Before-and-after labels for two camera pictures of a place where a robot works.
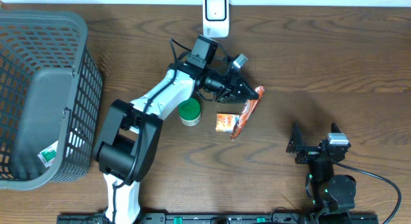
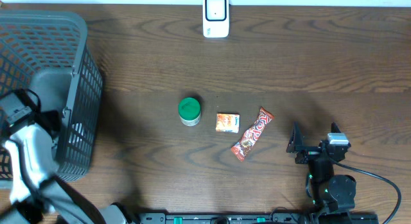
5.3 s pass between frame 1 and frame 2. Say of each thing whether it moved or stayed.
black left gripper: moved
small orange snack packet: stayed
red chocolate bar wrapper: moved
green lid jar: stayed
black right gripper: stayed
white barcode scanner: stayed
